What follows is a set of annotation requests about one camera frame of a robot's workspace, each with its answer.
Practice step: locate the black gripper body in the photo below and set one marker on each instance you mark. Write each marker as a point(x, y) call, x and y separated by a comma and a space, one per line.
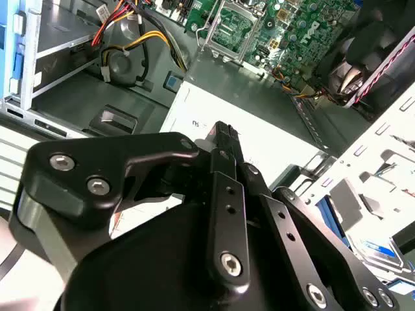
point(146, 265)

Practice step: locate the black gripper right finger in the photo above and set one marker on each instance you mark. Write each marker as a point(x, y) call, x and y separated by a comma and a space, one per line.
point(317, 246)

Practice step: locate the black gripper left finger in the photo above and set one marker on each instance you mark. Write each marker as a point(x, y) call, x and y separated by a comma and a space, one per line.
point(81, 168)

